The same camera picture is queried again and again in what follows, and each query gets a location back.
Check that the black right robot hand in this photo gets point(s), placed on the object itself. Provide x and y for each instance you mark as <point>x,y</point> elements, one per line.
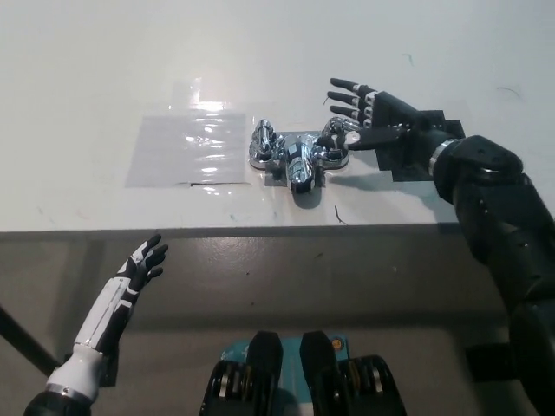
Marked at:
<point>390,117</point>

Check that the gray translucent tape patch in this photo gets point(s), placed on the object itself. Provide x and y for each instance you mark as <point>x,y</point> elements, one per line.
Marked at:
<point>173,151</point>

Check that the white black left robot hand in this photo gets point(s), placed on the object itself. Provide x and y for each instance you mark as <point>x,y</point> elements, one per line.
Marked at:
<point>130,281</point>

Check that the chrome faucet body with spout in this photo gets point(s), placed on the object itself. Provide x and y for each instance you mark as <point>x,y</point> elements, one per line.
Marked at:
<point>299,167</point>

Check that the black floor tape patch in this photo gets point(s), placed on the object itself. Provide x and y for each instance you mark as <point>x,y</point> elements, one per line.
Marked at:
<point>112,372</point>

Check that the black metal table leg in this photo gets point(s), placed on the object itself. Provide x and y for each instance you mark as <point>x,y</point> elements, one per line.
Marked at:
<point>24,338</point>

